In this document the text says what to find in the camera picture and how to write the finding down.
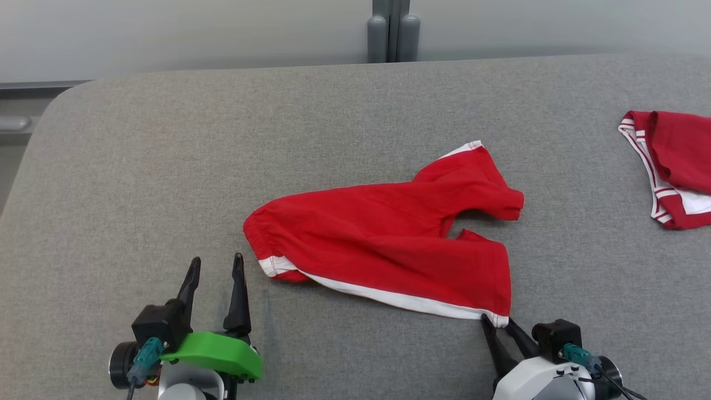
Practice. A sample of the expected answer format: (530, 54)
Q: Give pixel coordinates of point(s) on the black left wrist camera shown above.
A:
(155, 328)

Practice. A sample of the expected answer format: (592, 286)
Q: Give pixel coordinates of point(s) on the red shorts with white stripe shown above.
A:
(377, 233)

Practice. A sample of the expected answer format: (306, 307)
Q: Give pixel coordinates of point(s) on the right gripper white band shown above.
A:
(544, 383)

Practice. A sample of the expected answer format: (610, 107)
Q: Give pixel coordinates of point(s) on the grey metal wall rail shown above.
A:
(33, 89)

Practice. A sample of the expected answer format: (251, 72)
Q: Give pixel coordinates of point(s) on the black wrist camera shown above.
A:
(155, 328)
(555, 336)

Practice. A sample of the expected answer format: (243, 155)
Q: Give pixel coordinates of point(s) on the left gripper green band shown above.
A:
(222, 353)

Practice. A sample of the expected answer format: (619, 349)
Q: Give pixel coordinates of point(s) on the grey wall partition post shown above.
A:
(391, 33)

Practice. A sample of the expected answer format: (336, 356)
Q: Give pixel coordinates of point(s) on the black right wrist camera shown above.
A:
(555, 336)

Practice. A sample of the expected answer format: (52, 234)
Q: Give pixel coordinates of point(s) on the red white number 23 jersey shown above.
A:
(683, 155)

